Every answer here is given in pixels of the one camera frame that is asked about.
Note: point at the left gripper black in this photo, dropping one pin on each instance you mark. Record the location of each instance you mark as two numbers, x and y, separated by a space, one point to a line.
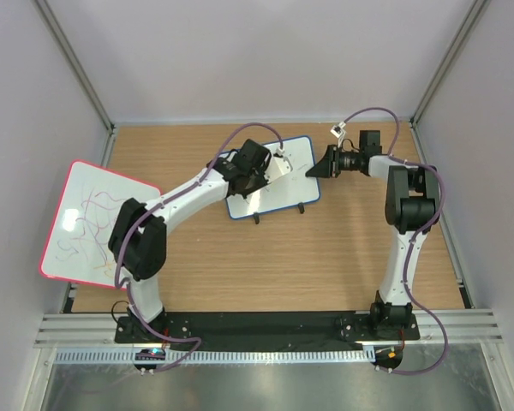
263 181

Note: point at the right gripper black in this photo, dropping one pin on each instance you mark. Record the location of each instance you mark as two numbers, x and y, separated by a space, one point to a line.
324 168

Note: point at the blue framed whiteboard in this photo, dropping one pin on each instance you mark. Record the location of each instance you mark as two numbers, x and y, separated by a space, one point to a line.
285 192

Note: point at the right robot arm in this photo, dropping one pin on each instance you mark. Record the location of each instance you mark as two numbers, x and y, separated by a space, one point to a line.
412 203

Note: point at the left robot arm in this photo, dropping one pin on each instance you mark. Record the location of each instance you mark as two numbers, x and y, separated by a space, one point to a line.
139 237

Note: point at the pink framed whiteboard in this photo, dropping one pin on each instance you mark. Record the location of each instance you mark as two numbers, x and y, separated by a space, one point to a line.
77 250

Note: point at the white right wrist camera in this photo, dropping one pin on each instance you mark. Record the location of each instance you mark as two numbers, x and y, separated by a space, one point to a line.
338 131

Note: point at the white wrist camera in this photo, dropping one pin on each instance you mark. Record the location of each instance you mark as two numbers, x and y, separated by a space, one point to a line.
338 131
278 166

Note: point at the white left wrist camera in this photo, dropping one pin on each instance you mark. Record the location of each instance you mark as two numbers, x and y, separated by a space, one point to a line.
278 166

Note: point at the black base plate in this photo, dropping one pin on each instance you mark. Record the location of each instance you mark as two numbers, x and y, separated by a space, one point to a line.
265 330

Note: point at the slotted cable duct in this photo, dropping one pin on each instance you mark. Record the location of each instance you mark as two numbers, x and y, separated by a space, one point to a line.
150 356

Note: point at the aluminium rail frame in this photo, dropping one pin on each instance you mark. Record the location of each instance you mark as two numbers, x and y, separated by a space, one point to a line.
454 326

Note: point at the left aluminium corner post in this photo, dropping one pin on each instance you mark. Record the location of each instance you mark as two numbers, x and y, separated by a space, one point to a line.
69 54

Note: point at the aluminium corner post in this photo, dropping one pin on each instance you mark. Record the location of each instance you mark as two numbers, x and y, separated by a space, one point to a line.
69 54
467 26

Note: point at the right aluminium corner post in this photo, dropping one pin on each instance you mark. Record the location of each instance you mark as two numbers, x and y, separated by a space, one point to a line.
467 26

